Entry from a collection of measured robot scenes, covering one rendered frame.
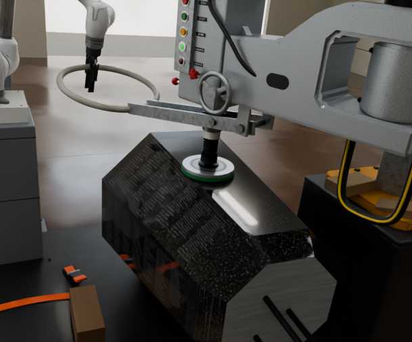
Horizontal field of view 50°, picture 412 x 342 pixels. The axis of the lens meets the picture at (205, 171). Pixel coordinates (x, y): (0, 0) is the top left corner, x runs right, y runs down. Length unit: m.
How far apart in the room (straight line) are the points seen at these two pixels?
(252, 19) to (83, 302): 1.43
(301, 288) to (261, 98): 0.63
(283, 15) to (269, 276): 8.86
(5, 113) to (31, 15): 6.02
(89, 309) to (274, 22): 8.46
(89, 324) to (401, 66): 1.58
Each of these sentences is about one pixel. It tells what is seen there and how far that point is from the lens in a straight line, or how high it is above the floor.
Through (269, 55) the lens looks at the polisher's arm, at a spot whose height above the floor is 1.35.
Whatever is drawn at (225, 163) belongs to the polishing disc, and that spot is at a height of 0.85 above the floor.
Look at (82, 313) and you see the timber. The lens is 2.14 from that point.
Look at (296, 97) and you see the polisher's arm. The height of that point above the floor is 1.25.
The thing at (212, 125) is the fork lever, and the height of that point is 1.05.
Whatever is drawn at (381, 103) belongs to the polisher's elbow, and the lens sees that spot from 1.29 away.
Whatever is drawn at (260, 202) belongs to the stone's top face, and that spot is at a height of 0.82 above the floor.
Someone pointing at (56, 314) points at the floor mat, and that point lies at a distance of 2.33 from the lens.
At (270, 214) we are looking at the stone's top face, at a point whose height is 0.82.
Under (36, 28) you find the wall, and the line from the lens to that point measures 8.38.
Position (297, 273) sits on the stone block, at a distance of 1.48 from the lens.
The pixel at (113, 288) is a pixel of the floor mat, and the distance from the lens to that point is 2.45.
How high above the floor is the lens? 1.55
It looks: 24 degrees down
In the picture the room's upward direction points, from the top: 6 degrees clockwise
